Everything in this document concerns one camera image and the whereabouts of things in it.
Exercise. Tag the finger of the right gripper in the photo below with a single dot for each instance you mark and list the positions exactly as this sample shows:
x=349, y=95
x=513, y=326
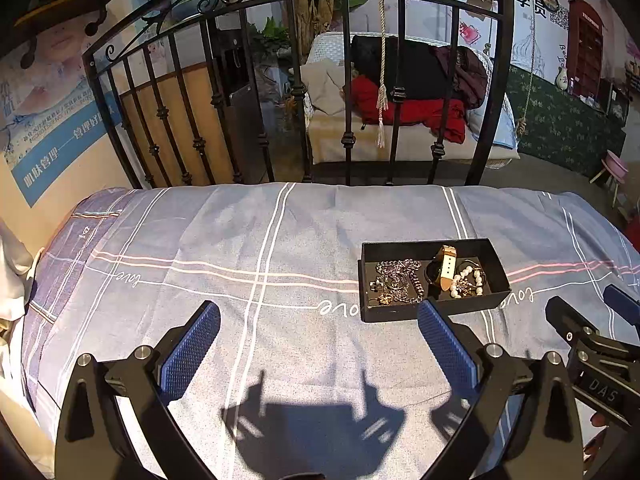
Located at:
x=567, y=321
x=623, y=304

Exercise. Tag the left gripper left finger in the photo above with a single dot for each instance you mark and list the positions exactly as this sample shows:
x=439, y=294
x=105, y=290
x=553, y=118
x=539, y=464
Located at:
x=151, y=378

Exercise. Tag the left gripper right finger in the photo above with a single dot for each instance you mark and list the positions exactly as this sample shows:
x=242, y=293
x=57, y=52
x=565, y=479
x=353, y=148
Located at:
x=483, y=374

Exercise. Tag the black jewelry tray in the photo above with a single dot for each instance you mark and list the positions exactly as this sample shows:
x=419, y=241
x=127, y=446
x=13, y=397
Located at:
x=457, y=276

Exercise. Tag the pink stool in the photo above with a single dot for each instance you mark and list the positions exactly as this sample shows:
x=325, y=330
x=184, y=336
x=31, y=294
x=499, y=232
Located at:
x=617, y=171

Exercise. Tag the blue striped bed sheet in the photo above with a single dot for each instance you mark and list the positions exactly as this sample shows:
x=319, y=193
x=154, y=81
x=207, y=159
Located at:
x=295, y=380

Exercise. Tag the green patterned cloth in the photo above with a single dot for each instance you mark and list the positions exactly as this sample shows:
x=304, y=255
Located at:
x=560, y=128

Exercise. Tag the white ceramic vase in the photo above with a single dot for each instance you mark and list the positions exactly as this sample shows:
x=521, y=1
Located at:
x=561, y=79

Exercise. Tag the red blanket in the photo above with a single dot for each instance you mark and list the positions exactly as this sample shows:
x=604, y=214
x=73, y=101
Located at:
x=364, y=96

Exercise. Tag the dark maroon garment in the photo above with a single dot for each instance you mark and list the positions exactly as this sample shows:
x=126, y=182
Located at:
x=469, y=82

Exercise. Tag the red cabinet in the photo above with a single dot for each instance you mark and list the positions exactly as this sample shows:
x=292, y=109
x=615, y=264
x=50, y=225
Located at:
x=584, y=49

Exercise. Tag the black folded garment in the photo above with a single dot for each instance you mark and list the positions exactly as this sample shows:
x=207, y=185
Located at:
x=418, y=68

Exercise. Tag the beige pillow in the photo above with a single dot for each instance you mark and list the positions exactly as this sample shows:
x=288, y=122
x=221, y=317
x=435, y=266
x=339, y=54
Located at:
x=325, y=85

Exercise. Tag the tan strap wristwatch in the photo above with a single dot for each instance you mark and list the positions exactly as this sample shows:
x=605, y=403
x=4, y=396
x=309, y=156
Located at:
x=442, y=269

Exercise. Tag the blue wall poster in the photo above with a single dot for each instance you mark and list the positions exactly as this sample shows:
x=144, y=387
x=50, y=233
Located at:
x=40, y=147

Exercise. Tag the black iron bed frame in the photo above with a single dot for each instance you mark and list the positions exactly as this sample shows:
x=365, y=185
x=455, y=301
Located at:
x=111, y=80

